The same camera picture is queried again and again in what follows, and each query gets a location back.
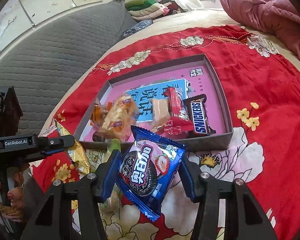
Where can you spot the green milk candy pack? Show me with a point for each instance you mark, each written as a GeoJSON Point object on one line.
{"type": "Point", "coordinates": [113, 144]}

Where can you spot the dark brown jelly roll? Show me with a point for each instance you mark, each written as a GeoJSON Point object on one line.
{"type": "Point", "coordinates": [100, 136]}

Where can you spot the person's left hand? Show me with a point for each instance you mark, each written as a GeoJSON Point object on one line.
{"type": "Point", "coordinates": [16, 197]}

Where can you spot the orange wafer biscuit pack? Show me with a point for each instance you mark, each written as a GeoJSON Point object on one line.
{"type": "Point", "coordinates": [161, 115]}

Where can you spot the grey cardboard box tray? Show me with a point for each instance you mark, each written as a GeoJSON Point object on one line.
{"type": "Point", "coordinates": [85, 130]}

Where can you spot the yellow bread snack pack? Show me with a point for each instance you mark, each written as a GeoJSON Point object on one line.
{"type": "Point", "coordinates": [76, 152]}

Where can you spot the red floral cloth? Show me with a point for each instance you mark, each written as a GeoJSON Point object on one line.
{"type": "Point", "coordinates": [263, 92]}

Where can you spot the green round cake pack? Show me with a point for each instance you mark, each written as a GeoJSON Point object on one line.
{"type": "Point", "coordinates": [113, 203]}

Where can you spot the pink quilted blanket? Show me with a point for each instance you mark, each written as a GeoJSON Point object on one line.
{"type": "Point", "coordinates": [276, 17]}

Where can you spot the dark patterned pillow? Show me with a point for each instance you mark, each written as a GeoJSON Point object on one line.
{"type": "Point", "coordinates": [136, 28]}

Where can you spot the blue Oreo cookie pack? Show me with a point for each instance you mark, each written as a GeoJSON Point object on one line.
{"type": "Point", "coordinates": [147, 170]}

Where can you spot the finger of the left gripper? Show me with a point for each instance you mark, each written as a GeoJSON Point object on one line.
{"type": "Point", "coordinates": [51, 151]}
{"type": "Point", "coordinates": [30, 146]}

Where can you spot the wall painting panels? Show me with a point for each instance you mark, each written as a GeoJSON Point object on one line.
{"type": "Point", "coordinates": [17, 16]}

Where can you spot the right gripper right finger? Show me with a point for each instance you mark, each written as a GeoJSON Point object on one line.
{"type": "Point", "coordinates": [244, 219]}

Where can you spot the beige bed sheet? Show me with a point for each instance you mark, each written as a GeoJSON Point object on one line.
{"type": "Point", "coordinates": [198, 18]}

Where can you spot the Snickers chocolate bar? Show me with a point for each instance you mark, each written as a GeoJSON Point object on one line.
{"type": "Point", "coordinates": [197, 112]}

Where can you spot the red wafer snack bar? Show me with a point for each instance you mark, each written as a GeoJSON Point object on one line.
{"type": "Point", "coordinates": [179, 121]}

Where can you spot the folded clothes stack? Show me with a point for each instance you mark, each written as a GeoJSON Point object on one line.
{"type": "Point", "coordinates": [141, 10]}

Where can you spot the rice cracker snack pack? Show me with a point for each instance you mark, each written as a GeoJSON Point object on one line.
{"type": "Point", "coordinates": [122, 115]}

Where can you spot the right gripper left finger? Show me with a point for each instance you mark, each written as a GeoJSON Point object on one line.
{"type": "Point", "coordinates": [53, 220]}

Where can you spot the orange peanut snack pack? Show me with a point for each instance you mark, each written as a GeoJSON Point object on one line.
{"type": "Point", "coordinates": [99, 113]}

